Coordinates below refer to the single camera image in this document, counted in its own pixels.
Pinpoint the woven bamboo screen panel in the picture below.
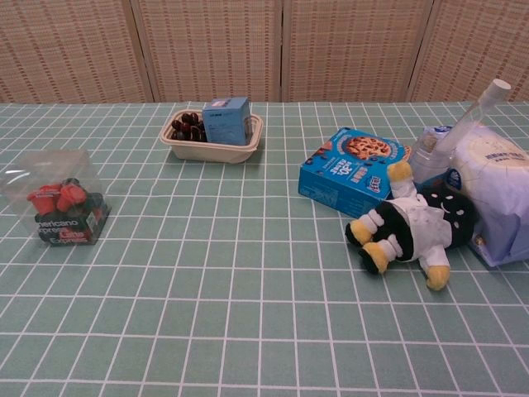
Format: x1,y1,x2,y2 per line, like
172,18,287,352
283,0,435,103
407,0,529,103
0,0,140,104
131,0,284,103

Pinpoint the clear plastic tube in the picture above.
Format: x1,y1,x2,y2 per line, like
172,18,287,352
433,78,512,156

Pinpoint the clear plastic coffee capsule box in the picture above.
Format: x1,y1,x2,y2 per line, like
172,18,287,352
0,148,112,247

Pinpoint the light purple tissue pack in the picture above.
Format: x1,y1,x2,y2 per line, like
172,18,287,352
425,122,529,268

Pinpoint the beige plastic food tray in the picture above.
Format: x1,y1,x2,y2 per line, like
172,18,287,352
160,109,265,165

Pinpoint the blue cookie box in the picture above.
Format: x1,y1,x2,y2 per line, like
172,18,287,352
298,127,414,219

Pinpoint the black penguin plush toy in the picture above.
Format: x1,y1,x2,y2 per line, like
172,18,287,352
345,160,480,291

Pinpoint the clear plastic bottle blue cap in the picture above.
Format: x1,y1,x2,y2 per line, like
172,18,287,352
411,125,458,185

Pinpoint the green checked tablecloth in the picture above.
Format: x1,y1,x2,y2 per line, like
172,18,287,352
0,100,529,397

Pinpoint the small blue carton box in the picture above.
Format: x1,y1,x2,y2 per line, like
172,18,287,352
201,97,252,146

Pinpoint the red coffee capsule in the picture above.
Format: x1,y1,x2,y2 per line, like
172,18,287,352
27,184,63,214
57,184,88,212

